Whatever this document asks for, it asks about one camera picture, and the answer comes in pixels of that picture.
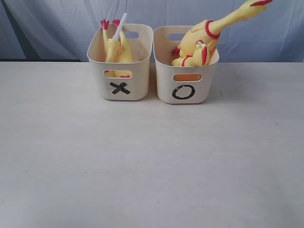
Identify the headless rubber chicken body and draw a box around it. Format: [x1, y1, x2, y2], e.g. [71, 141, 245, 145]
[99, 19, 133, 79]

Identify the whole rubber chicken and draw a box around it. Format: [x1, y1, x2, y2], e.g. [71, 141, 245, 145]
[171, 0, 272, 57]
[172, 40, 210, 81]

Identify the detached rubber chicken head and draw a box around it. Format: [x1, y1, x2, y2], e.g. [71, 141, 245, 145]
[104, 13, 129, 79]

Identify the cream bin marked O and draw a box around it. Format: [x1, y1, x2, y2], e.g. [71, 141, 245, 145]
[153, 26, 219, 105]

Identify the cream bin marked X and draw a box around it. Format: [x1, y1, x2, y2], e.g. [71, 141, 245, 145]
[87, 23, 153, 101]

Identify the blue-grey backdrop curtain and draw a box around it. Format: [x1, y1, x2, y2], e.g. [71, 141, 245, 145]
[0, 0, 304, 62]

